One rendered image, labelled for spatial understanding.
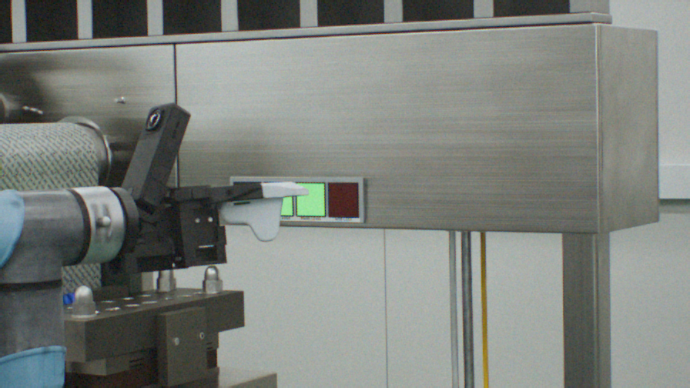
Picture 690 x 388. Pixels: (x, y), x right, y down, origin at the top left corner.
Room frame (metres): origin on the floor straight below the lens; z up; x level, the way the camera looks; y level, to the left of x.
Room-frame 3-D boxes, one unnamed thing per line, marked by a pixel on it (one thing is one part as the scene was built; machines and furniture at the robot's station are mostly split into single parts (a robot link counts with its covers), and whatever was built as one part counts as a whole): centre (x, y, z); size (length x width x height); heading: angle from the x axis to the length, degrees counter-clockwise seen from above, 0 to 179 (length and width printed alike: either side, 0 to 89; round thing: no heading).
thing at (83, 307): (2.27, 0.38, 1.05); 0.04 x 0.04 x 0.04
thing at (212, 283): (2.54, 0.22, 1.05); 0.04 x 0.04 x 0.04
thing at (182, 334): (2.39, 0.25, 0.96); 0.10 x 0.03 x 0.11; 149
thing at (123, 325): (2.43, 0.34, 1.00); 0.40 x 0.16 x 0.06; 149
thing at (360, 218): (2.46, 0.08, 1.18); 0.25 x 0.01 x 0.07; 59
